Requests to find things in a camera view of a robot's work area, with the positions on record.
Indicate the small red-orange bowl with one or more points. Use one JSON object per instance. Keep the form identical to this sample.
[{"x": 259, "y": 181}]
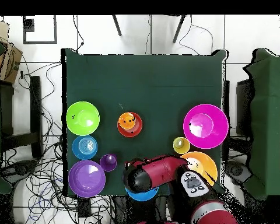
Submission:
[{"x": 137, "y": 130}]

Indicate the orange cup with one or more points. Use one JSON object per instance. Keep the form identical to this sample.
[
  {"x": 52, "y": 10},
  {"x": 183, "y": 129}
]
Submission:
[{"x": 127, "y": 121}]

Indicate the deep blue bowl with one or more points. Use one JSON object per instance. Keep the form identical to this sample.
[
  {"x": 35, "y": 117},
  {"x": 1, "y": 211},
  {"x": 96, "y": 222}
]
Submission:
[{"x": 142, "y": 196}]

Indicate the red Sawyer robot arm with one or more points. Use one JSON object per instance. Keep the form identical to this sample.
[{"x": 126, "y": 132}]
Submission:
[{"x": 158, "y": 171}]

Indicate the yellow cup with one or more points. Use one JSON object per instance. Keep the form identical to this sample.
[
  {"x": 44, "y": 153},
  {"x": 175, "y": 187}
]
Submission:
[{"x": 181, "y": 145}]

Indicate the dark green table cloth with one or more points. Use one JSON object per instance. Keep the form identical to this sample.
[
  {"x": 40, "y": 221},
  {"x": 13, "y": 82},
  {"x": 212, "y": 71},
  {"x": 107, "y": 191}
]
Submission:
[{"x": 142, "y": 77}]

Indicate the purple cup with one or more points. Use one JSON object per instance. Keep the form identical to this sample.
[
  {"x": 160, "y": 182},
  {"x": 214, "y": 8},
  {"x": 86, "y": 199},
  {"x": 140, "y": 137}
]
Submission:
[{"x": 108, "y": 162}]

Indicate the lime green bowl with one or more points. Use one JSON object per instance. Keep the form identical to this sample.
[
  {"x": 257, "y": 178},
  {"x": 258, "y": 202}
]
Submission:
[{"x": 82, "y": 118}]

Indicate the shallow blue bowl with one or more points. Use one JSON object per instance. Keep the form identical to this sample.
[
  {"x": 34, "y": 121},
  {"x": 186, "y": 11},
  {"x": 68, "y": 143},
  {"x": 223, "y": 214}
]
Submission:
[{"x": 84, "y": 147}]

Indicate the pink bowl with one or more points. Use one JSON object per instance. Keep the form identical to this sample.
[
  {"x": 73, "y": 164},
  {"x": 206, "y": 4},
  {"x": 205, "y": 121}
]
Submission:
[{"x": 205, "y": 126}]

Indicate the purple bowl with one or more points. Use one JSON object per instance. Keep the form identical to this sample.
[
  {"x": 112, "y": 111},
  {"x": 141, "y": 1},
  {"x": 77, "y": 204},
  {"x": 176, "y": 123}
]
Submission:
[{"x": 86, "y": 178}]

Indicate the large yellow-orange bowl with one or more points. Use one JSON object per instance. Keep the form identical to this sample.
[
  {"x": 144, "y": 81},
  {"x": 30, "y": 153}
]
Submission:
[{"x": 205, "y": 165}]

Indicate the black tripod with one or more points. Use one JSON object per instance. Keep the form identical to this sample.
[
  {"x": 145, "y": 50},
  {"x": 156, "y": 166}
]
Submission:
[{"x": 117, "y": 26}]

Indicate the black power box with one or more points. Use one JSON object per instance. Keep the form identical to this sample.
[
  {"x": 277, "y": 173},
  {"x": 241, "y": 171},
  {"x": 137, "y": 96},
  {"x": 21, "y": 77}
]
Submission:
[{"x": 84, "y": 207}]

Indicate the black box stand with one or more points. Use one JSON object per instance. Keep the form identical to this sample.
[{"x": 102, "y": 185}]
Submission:
[{"x": 243, "y": 105}]

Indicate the black bench stand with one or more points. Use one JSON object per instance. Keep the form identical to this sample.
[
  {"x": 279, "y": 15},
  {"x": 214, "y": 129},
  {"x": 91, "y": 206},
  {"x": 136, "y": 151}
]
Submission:
[{"x": 35, "y": 105}]

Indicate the dark grey round base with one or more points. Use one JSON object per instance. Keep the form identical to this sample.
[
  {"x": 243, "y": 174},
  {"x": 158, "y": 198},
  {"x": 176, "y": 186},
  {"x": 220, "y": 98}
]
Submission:
[
  {"x": 236, "y": 171},
  {"x": 19, "y": 169}
]

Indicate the cardboard box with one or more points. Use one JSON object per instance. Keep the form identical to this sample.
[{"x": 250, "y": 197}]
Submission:
[{"x": 10, "y": 63}]

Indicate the black square frame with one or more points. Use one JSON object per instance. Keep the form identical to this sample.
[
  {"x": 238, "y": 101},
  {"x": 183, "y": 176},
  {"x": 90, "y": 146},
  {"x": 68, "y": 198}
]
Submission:
[{"x": 39, "y": 42}]

